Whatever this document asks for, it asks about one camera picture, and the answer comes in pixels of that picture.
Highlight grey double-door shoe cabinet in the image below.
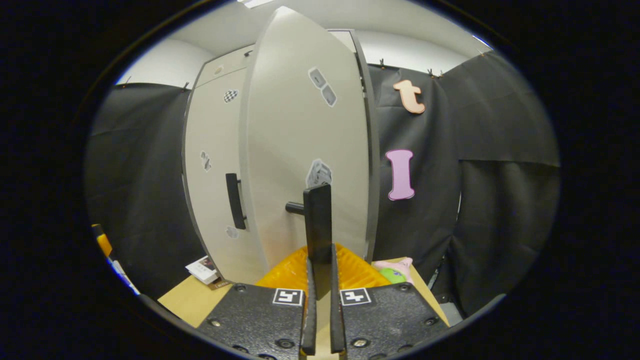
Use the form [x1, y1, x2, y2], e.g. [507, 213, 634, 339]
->
[181, 29, 382, 286]

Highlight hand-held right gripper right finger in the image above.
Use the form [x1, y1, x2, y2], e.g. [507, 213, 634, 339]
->
[330, 243, 451, 360]

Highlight black backdrop cloth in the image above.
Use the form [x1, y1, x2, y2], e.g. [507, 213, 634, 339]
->
[84, 50, 561, 316]

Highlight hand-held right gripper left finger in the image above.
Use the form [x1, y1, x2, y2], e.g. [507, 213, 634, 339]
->
[196, 245, 318, 360]

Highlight white printed box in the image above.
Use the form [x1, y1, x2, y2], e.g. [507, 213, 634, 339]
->
[186, 256, 232, 291]

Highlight grey cabinet drawer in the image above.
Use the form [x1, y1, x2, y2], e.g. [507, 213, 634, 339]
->
[197, 29, 360, 77]

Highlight pink green plush toy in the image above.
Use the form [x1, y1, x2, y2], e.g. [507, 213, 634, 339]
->
[372, 257, 415, 286]

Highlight grey cabinet door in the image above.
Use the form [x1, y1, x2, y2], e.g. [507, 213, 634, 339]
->
[239, 6, 373, 301]
[182, 67, 266, 283]

